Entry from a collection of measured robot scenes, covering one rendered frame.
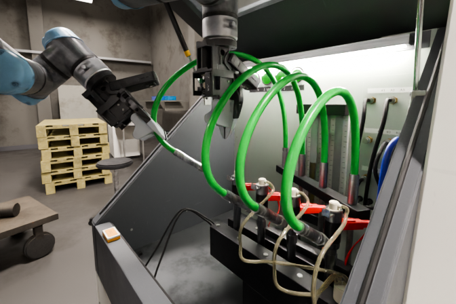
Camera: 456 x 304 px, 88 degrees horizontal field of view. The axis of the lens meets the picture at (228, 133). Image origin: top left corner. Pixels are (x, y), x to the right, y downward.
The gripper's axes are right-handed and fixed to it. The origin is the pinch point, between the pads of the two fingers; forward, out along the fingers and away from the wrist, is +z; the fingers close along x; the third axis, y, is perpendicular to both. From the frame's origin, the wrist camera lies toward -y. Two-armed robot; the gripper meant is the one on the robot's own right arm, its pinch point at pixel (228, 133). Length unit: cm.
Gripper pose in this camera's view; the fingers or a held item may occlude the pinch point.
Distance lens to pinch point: 55.1
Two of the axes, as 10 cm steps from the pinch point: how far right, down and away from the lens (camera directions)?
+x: 6.6, 1.0, -7.4
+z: 0.0, 9.9, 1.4
